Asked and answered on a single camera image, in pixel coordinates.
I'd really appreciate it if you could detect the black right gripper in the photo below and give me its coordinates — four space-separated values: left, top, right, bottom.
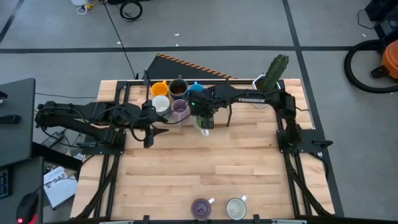
189 89 218 129

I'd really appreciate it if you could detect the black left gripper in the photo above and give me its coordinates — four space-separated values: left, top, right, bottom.
142 100 170 149

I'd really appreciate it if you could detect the lilac ribbed mug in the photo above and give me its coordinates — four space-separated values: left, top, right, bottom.
170 98 192 124

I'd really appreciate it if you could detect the light blue mug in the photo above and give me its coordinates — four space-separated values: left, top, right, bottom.
188 81 206 94

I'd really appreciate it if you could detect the orange mug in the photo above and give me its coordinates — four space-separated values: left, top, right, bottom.
150 80 170 97

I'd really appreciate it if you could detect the dark brown mug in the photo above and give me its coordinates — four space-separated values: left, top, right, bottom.
168 74 190 100

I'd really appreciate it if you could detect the blue and white patterned mug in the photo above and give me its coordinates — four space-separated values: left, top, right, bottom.
225 195 248 221

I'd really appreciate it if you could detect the wooden shelf with black legs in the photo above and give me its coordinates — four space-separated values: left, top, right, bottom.
143 70 233 129

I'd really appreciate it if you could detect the black mat with orange stripes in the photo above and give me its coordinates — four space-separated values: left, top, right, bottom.
146 53 237 80

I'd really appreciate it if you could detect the white hexagonal plant pot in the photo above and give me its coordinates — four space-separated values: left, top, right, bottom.
252 73 282 109

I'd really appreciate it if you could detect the green cactus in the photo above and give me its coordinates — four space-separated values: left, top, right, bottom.
264 54 290 91

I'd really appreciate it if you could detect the black power adapter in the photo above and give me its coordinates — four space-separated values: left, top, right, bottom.
40 131 65 149

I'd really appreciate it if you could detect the white box with label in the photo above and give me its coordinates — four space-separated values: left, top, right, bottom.
42 166 78 210

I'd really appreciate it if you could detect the dark grey low desk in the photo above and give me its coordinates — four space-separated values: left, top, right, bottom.
0 156 44 224

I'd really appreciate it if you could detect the black computer mouse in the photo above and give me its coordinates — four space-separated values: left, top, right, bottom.
16 192 40 224

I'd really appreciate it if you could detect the dark keypad device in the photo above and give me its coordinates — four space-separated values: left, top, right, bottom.
0 169 10 200

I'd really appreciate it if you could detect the orange vacuum cleaner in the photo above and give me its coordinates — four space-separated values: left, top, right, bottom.
371 40 398 80

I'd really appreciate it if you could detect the black equipment case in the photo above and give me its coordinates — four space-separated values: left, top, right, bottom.
365 0 398 40

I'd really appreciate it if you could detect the dark purple mug white handle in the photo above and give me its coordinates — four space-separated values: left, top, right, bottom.
190 197 216 221

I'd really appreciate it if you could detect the long black floor cable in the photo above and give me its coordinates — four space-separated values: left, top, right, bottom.
101 0 139 80

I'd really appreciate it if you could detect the coiled black cable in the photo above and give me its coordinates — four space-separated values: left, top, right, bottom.
119 0 144 22

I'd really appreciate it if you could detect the black handle on desk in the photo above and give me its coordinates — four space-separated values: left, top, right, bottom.
0 114 22 125

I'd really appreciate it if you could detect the black vacuum hose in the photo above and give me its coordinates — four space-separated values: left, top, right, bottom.
344 39 398 94

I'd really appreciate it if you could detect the thin black cable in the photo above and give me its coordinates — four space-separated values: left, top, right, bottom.
357 8 377 30

